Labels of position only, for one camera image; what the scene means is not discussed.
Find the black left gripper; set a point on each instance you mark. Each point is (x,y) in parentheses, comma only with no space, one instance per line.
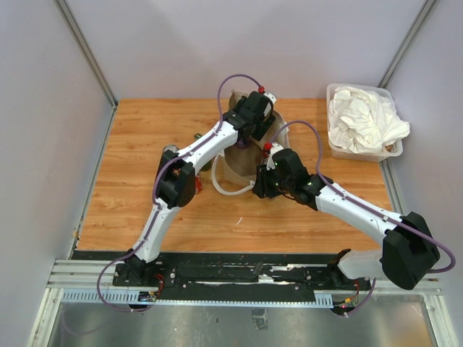
(262,126)

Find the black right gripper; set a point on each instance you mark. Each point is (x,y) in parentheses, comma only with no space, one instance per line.
(261,187)

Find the purple soda can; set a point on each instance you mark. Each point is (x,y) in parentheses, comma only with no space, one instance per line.
(242,145)

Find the tan canvas tote bag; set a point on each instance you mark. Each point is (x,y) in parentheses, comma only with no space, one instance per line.
(239,166)

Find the red Coke can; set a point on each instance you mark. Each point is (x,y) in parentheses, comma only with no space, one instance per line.
(198,185)
(172,148)

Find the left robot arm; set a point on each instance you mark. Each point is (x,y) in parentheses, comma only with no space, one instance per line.
(175,183)

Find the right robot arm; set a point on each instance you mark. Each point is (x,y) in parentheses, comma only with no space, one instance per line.
(406,253)

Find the crumpled white cloth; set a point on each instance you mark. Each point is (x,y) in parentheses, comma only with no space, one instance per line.
(364,121)

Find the white plastic basket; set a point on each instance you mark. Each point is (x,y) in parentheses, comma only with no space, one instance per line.
(392,152)

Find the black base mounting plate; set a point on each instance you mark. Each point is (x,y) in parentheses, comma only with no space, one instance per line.
(313,271)

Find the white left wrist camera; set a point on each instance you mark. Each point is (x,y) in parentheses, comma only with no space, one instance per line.
(271,98)

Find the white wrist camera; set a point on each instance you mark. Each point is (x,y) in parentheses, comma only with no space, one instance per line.
(269,150)
(271,98)

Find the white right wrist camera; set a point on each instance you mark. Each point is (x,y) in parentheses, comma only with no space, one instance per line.
(269,150)

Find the aluminium rail frame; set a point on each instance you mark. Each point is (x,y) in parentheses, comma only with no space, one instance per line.
(81,307)

